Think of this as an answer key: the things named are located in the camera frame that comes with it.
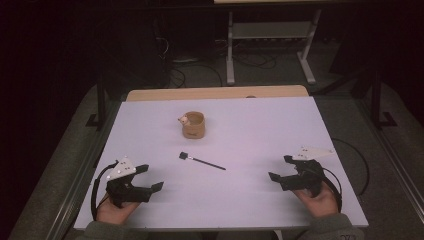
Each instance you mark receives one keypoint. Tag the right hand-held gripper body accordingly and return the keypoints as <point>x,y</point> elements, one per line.
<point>308,176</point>

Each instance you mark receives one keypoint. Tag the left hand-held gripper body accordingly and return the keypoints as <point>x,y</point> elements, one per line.
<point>121,169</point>

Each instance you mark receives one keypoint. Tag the black stick with square head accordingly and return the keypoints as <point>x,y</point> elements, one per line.
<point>203,162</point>

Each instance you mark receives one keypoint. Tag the tan cup with bear figure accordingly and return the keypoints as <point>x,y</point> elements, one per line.
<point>194,128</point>

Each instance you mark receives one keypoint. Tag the person's right hand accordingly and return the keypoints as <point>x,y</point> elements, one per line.
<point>321,205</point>

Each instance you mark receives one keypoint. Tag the person's left hand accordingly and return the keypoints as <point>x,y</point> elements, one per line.
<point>113,213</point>

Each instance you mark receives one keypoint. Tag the black metal stand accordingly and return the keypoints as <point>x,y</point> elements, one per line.
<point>101,106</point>
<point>376,100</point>

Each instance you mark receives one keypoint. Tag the wooden table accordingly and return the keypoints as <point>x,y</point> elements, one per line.
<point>216,93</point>

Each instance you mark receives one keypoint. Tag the metal floor rail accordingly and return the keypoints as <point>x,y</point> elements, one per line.
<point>80,186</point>
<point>396,170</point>

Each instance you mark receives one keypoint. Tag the white metal desk frame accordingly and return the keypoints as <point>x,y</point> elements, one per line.
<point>230,50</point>

